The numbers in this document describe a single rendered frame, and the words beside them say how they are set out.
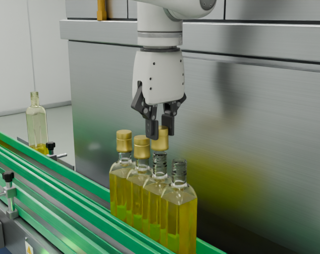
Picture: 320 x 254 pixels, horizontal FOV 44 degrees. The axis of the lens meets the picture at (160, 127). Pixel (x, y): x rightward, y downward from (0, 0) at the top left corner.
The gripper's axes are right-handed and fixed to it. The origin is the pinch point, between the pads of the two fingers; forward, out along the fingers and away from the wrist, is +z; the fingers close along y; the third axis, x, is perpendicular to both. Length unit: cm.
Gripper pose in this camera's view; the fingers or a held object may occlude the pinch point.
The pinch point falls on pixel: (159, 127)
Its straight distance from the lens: 79.4
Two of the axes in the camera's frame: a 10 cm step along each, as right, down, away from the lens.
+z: 0.0, 9.6, 2.7
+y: -7.5, 1.8, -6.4
